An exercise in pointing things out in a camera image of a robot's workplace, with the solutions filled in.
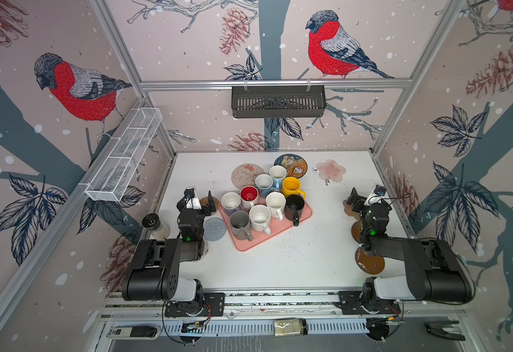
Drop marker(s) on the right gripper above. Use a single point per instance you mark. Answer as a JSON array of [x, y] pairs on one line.
[[359, 202]]

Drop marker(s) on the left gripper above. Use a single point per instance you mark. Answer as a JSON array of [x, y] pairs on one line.
[[205, 210]]

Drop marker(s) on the rattan round coaster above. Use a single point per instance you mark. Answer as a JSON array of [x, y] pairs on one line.
[[205, 202]]

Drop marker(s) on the cork flower coaster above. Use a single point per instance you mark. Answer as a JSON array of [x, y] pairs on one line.
[[348, 209]]

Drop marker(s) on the grey woven round coaster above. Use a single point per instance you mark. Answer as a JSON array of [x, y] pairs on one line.
[[214, 229]]

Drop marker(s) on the pink flower coaster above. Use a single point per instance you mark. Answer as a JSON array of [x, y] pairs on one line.
[[330, 171]]

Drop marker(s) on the pink bunny round coaster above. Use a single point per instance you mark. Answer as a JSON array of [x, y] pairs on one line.
[[245, 175]]

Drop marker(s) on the blue cartoon round coaster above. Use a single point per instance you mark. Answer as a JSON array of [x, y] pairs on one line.
[[295, 165]]

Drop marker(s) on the brown round wooden coaster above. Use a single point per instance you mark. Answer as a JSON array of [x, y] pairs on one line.
[[356, 231]]

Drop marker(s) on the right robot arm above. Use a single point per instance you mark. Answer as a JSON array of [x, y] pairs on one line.
[[433, 273]]

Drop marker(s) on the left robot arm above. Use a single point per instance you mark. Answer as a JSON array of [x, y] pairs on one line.
[[154, 272]]

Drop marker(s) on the lavender mug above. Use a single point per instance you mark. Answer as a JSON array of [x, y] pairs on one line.
[[230, 203]]

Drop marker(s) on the black lid spice jar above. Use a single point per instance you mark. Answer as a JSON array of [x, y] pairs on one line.
[[155, 227]]

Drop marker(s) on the grey mug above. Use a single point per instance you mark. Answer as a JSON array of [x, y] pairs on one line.
[[241, 226]]

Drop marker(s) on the dark glossy round coaster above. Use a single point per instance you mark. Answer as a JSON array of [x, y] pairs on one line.
[[369, 264]]

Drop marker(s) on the red interior white mug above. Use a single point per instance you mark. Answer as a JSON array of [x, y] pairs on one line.
[[249, 197]]

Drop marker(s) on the white mug front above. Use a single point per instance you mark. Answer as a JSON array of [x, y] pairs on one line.
[[260, 219]]

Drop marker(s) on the light blue mug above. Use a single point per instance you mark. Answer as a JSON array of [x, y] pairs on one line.
[[265, 184]]

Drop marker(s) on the black mug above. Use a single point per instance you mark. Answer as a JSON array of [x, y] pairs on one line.
[[293, 209]]

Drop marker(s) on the white mug middle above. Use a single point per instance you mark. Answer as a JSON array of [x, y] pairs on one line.
[[276, 202]]

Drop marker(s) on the yellow mug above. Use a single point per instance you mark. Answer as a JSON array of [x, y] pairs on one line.
[[292, 186]]

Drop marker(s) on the white blue mug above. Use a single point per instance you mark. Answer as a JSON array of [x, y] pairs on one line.
[[278, 174]]

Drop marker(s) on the black white power strip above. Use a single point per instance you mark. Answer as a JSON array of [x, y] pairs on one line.
[[134, 333]]

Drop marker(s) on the black clamp tool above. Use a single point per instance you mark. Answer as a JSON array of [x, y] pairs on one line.
[[449, 330]]

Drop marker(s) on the taped small box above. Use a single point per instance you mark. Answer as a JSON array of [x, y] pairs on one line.
[[290, 327]]

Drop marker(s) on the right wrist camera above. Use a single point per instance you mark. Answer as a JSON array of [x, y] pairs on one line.
[[376, 195]]

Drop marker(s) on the white wire basket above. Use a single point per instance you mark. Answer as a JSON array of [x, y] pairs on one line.
[[118, 169]]

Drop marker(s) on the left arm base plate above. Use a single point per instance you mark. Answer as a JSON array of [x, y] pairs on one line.
[[204, 305]]

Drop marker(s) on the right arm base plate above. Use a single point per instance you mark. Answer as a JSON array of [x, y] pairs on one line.
[[356, 303]]

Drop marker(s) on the black wall basket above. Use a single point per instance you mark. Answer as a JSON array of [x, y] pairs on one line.
[[278, 102]]

